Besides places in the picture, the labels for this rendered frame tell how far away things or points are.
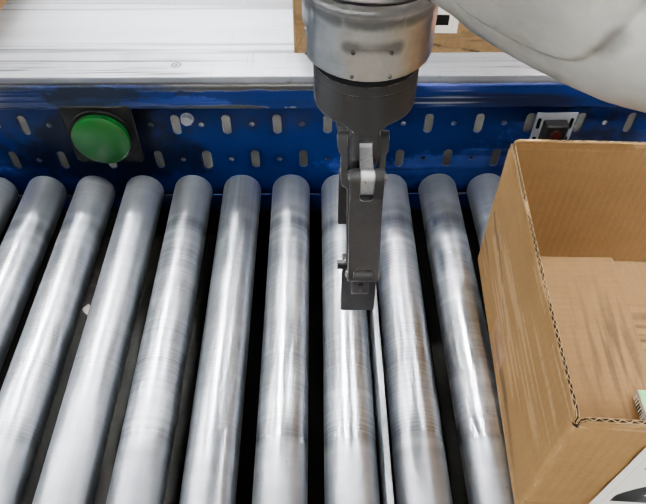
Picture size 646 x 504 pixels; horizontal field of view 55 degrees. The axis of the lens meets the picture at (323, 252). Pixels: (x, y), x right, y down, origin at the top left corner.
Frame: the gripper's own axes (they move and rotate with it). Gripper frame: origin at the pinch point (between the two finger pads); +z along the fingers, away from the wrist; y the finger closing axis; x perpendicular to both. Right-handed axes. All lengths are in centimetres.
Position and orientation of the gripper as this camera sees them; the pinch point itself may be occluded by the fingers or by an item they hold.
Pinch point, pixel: (355, 247)
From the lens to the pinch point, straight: 58.7
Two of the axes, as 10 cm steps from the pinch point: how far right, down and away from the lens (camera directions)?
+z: 0.0, 6.6, 7.5
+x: 10.0, 0.0, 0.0
